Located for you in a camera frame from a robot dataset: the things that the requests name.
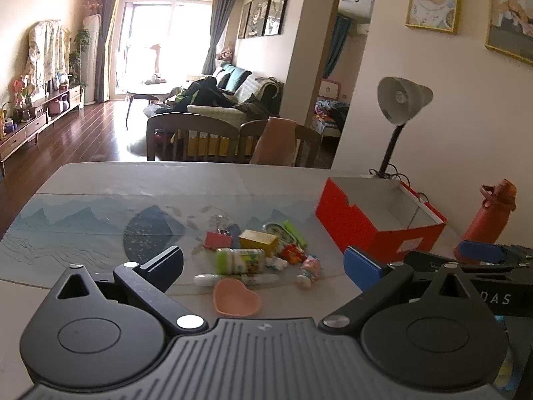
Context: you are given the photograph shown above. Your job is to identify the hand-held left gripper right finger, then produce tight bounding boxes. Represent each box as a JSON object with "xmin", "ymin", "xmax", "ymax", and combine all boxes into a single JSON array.
[{"xmin": 318, "ymin": 245, "xmax": 486, "ymax": 337}]

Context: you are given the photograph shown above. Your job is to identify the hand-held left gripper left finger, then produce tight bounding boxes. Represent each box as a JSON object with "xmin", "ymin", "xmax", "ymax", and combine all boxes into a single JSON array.
[{"xmin": 50, "ymin": 245, "xmax": 209, "ymax": 336}]

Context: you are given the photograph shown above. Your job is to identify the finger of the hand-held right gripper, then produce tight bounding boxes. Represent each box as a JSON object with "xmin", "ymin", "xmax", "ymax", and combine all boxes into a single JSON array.
[
  {"xmin": 404, "ymin": 251, "xmax": 506, "ymax": 276},
  {"xmin": 458, "ymin": 239, "xmax": 533, "ymax": 265}
]

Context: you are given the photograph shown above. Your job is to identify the red cardboard box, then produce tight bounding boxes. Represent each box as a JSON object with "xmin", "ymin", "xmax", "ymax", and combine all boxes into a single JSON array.
[{"xmin": 315, "ymin": 176, "xmax": 448, "ymax": 265}]

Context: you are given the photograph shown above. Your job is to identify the pink fish doll keychain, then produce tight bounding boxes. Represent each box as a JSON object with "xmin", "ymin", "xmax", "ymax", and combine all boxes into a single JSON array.
[{"xmin": 295, "ymin": 255, "xmax": 324, "ymax": 289}]

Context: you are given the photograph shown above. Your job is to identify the red binder clip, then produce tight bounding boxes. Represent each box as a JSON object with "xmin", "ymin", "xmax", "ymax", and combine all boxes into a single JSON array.
[{"xmin": 203, "ymin": 217, "xmax": 234, "ymax": 251}]

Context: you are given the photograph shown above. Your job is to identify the orange dragon keychain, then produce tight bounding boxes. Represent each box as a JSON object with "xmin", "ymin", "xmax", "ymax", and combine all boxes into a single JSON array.
[{"xmin": 280, "ymin": 245, "xmax": 305, "ymax": 265}]

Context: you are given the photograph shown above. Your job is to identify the green-labelled plastic bottle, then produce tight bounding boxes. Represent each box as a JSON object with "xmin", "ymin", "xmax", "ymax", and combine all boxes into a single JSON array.
[{"xmin": 215, "ymin": 248, "xmax": 266, "ymax": 276}]

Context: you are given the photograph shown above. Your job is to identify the pink heart-shaped dish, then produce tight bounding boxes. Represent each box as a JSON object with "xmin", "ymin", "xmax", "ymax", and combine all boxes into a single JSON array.
[{"xmin": 212, "ymin": 279, "xmax": 262, "ymax": 316}]

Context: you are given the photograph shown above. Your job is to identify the bright green plastic bar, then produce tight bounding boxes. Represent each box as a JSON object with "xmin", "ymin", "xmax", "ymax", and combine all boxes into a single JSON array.
[{"xmin": 282, "ymin": 220, "xmax": 309, "ymax": 247}]

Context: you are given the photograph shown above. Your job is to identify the slim white tube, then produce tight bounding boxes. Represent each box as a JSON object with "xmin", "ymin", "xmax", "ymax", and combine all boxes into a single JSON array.
[{"xmin": 193, "ymin": 272, "xmax": 279, "ymax": 286}]

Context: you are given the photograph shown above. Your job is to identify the small yellow box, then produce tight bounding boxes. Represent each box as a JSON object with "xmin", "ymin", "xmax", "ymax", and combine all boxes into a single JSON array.
[{"xmin": 239, "ymin": 229, "xmax": 279, "ymax": 258}]

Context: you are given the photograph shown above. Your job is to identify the red water bottle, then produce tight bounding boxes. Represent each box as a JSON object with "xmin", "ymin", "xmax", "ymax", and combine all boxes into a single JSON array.
[{"xmin": 453, "ymin": 178, "xmax": 519, "ymax": 264}]

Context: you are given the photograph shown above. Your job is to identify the printed blue table mat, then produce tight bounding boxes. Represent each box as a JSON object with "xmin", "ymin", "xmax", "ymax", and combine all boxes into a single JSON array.
[{"xmin": 0, "ymin": 192, "xmax": 363, "ymax": 290}]

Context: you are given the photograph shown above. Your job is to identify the oval white green case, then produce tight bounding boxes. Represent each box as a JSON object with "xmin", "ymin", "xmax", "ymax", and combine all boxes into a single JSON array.
[{"xmin": 262, "ymin": 222, "xmax": 293, "ymax": 243}]

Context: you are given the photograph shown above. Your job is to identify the wooden dining chair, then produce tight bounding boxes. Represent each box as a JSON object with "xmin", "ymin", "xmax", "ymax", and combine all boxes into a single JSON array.
[
  {"xmin": 238, "ymin": 119, "xmax": 323, "ymax": 168},
  {"xmin": 147, "ymin": 112, "xmax": 251, "ymax": 163}
]

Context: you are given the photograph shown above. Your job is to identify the bed with colourful bedding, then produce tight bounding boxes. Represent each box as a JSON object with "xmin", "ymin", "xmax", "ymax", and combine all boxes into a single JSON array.
[{"xmin": 312, "ymin": 79, "xmax": 351, "ymax": 139}]

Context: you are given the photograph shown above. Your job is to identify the pink towel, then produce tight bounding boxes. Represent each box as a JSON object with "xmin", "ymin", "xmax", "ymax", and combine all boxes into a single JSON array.
[{"xmin": 249, "ymin": 117, "xmax": 297, "ymax": 166}]

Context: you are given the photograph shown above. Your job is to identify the sofa with blankets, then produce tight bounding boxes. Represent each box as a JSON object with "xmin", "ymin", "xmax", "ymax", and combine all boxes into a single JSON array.
[{"xmin": 144, "ymin": 64, "xmax": 284, "ymax": 131}]

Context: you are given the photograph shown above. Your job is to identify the white desk lamp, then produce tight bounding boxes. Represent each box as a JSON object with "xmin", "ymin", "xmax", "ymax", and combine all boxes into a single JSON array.
[{"xmin": 368, "ymin": 76, "xmax": 434, "ymax": 180}]

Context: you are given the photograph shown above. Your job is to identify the white coffee table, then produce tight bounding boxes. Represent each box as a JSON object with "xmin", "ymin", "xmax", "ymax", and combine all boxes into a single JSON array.
[{"xmin": 124, "ymin": 81, "xmax": 184, "ymax": 129}]

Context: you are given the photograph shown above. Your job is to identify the wooden TV cabinet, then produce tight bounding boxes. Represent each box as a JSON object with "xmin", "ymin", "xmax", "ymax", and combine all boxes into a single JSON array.
[{"xmin": 0, "ymin": 83, "xmax": 86, "ymax": 178}]

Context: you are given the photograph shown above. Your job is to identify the white standing air conditioner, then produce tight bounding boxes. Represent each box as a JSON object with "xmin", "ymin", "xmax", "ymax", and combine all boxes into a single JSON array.
[{"xmin": 80, "ymin": 13, "xmax": 103, "ymax": 106}]

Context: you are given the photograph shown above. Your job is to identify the red potted flowers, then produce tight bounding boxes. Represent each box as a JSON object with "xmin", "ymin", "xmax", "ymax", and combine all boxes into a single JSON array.
[{"xmin": 10, "ymin": 77, "xmax": 36, "ymax": 121}]

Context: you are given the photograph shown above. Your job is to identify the grey curtain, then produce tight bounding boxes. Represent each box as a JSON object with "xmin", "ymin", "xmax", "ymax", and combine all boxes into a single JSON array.
[
  {"xmin": 94, "ymin": 0, "xmax": 122, "ymax": 103},
  {"xmin": 202, "ymin": 0, "xmax": 229, "ymax": 75}
]

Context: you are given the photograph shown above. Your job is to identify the green potted plant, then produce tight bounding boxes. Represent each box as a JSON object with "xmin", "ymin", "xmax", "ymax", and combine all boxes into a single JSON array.
[{"xmin": 68, "ymin": 28, "xmax": 91, "ymax": 89}]

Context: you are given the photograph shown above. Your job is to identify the yellow-framed figure picture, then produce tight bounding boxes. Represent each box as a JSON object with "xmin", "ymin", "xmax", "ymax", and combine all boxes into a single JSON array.
[{"xmin": 484, "ymin": 0, "xmax": 533, "ymax": 66}]

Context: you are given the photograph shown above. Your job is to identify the floral fabric-covered rack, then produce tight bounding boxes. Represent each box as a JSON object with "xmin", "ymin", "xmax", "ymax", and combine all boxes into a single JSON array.
[{"xmin": 24, "ymin": 19, "xmax": 71, "ymax": 88}]

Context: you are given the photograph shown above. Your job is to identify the dark framed picture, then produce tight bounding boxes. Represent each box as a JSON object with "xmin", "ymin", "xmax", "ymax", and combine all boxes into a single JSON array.
[
  {"xmin": 244, "ymin": 0, "xmax": 274, "ymax": 39},
  {"xmin": 238, "ymin": 1, "xmax": 253, "ymax": 40},
  {"xmin": 262, "ymin": 0, "xmax": 292, "ymax": 36}
]

